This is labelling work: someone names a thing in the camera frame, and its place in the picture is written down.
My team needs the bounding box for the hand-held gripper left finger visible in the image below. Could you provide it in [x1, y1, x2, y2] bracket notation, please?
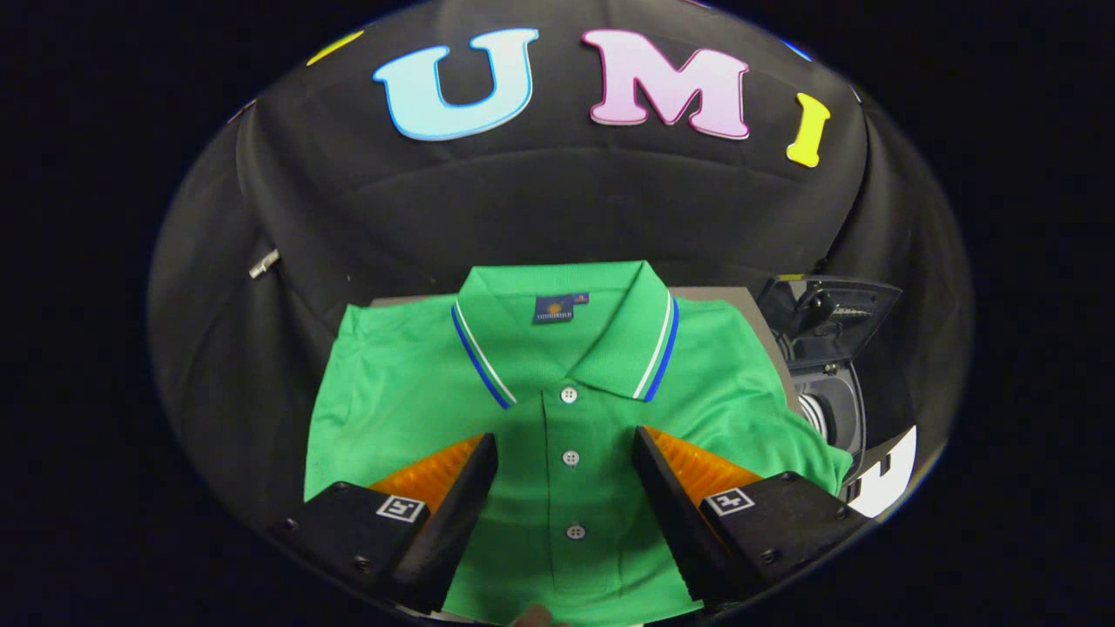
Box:
[266, 432, 500, 616]

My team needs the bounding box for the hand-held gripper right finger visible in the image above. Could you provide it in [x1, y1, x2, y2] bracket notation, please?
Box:
[631, 424, 873, 612]

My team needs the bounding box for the green polo shirt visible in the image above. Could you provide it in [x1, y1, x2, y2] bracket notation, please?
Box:
[302, 260, 855, 627]

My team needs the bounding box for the black backdrop cloth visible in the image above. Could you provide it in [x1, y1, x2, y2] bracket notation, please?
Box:
[148, 0, 973, 541]

